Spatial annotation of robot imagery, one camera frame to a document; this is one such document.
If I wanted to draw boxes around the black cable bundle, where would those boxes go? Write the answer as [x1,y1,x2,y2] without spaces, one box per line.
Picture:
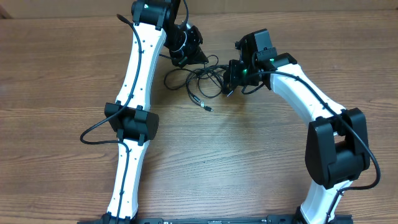
[163,54,237,112]

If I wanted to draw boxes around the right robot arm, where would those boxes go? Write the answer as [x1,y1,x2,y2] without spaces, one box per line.
[223,29,371,223]

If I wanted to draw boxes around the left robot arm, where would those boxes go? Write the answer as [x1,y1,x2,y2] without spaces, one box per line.
[99,1,208,223]

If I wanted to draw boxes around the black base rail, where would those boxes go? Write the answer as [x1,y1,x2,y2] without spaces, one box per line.
[77,214,354,224]

